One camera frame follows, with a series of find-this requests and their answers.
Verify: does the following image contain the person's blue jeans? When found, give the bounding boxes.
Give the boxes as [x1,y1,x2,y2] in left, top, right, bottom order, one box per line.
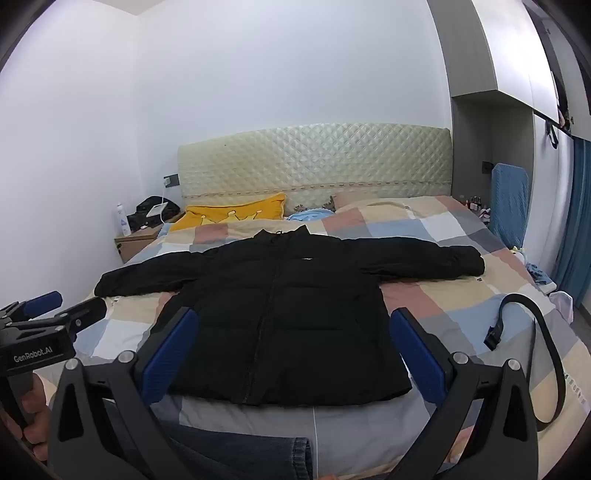
[104,397,315,480]

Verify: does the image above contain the blue crumpled cloth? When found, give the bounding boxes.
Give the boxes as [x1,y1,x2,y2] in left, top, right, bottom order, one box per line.
[526,262,555,283]

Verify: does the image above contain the wooden nightstand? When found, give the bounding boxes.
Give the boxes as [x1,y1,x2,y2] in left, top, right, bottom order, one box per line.
[114,224,174,265]

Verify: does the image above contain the black puffer jacket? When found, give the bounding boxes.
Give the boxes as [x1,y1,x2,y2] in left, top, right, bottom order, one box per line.
[93,224,485,407]

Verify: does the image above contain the light blue cloth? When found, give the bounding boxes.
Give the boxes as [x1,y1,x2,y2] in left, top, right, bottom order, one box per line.
[286,208,335,222]

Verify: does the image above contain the pale lilac cloth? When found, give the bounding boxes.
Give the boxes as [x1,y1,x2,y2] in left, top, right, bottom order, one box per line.
[549,291,575,324]

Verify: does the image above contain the teal curtain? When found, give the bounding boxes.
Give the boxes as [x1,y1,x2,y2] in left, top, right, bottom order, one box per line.
[551,136,591,315]

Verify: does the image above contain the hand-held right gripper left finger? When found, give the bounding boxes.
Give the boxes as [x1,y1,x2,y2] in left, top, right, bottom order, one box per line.
[46,307,218,480]

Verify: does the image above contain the grey wardrobe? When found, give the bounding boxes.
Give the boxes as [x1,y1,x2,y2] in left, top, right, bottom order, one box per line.
[427,0,591,296]

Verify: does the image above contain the black bag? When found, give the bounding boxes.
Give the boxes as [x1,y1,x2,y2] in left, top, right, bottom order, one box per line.
[126,196,185,232]

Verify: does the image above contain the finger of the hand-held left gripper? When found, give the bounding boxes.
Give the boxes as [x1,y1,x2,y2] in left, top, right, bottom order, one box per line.
[51,296,108,343]
[0,291,64,325]

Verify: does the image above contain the person's left hand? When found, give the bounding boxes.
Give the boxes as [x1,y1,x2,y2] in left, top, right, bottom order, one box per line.
[0,371,52,463]

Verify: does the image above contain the black belt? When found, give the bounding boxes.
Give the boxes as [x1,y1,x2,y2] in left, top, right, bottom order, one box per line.
[482,293,566,432]

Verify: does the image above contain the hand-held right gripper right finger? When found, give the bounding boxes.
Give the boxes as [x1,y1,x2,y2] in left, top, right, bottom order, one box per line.
[390,307,541,480]

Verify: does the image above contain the checkered pastel blanket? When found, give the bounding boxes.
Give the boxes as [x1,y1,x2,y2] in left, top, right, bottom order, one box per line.
[55,194,585,480]

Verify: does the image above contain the yellow crown pillow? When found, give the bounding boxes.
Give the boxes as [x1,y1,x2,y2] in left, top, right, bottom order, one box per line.
[170,192,288,232]

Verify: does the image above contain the beige patterned pillow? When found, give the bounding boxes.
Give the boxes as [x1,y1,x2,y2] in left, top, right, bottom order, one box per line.
[323,189,407,214]

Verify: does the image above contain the cream quilted headboard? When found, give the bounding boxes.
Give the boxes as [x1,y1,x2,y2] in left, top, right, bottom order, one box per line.
[177,123,452,217]

